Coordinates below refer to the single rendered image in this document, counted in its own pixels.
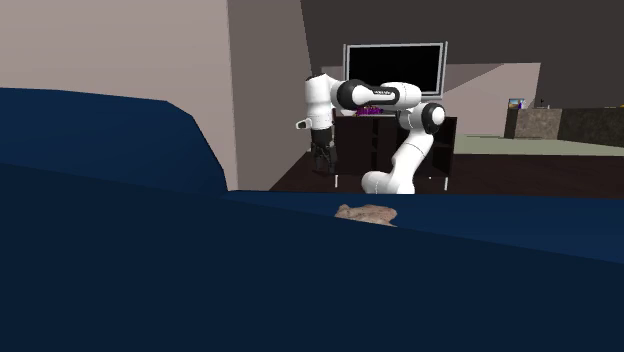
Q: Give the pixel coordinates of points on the tan plush toy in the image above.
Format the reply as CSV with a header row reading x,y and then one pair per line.
x,y
369,213

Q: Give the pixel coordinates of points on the dark television stand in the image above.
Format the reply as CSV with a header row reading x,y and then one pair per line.
x,y
360,146

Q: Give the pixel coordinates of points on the dark blue sofa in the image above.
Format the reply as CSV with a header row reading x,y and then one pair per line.
x,y
195,273

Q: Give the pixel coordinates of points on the brown kitchen counter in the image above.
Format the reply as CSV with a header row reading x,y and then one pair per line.
x,y
565,124

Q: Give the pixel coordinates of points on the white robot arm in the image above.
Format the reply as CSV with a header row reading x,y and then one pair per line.
x,y
407,158

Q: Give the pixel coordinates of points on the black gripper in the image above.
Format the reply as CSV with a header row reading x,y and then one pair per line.
x,y
322,138

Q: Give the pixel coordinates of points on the flat screen television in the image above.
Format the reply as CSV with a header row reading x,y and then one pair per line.
x,y
395,63

